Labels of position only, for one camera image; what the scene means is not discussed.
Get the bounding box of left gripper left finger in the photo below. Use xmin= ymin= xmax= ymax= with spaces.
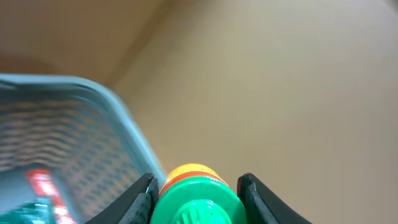
xmin=86 ymin=173 xmax=159 ymax=224

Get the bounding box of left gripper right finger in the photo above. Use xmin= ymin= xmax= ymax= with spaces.
xmin=237 ymin=173 xmax=311 ymax=224

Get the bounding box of red sauce bottle green cap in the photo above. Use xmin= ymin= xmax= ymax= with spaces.
xmin=150 ymin=163 xmax=248 ymax=224

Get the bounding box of red instant coffee stick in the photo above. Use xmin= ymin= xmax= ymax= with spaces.
xmin=25 ymin=168 xmax=76 ymax=224

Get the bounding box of green glove package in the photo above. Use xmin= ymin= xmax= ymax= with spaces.
xmin=1 ymin=198 xmax=57 ymax=224

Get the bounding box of grey plastic mesh basket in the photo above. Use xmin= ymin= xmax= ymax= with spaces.
xmin=1 ymin=73 xmax=165 ymax=223

